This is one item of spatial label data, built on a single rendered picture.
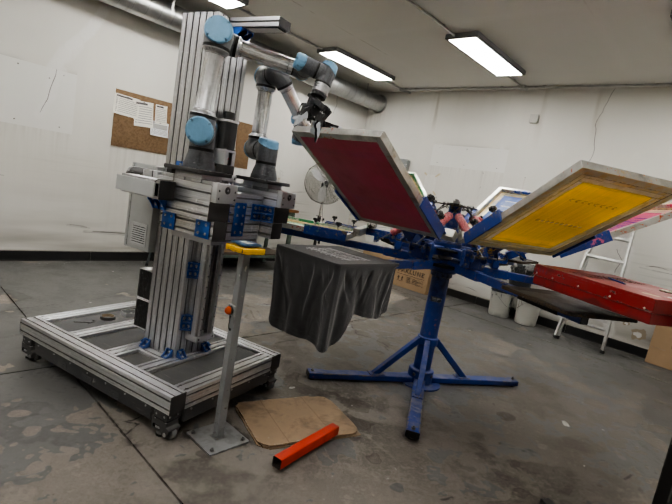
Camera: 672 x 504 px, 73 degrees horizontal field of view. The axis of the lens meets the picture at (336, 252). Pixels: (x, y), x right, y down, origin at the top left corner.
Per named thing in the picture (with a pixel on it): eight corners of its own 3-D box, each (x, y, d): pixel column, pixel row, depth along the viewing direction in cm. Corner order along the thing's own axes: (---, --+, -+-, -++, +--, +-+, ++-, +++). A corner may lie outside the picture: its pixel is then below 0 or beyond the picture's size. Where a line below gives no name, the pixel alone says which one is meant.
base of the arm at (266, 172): (244, 176, 254) (247, 158, 253) (261, 178, 268) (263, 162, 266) (265, 179, 248) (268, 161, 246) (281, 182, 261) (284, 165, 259)
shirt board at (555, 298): (636, 337, 199) (641, 319, 198) (564, 330, 186) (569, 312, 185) (467, 270, 325) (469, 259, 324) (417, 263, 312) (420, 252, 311)
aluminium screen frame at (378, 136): (380, 137, 193) (384, 130, 194) (291, 131, 232) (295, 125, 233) (439, 238, 248) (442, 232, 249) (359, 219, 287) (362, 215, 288)
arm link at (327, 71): (320, 62, 208) (336, 71, 210) (311, 84, 207) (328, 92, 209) (323, 55, 201) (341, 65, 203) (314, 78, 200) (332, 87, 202)
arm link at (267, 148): (261, 160, 248) (265, 135, 246) (250, 159, 258) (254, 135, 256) (280, 164, 255) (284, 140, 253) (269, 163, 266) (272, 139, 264)
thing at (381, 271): (325, 352, 210) (341, 264, 204) (320, 350, 212) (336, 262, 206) (384, 340, 244) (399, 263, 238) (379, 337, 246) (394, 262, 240)
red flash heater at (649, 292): (750, 341, 162) (760, 309, 160) (657, 333, 147) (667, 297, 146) (606, 295, 219) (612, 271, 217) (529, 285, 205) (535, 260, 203)
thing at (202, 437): (209, 456, 204) (240, 249, 190) (185, 433, 218) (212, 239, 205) (249, 442, 220) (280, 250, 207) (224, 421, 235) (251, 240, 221)
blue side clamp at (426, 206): (420, 207, 226) (426, 196, 228) (412, 205, 229) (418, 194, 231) (439, 240, 247) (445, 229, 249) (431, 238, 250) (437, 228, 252)
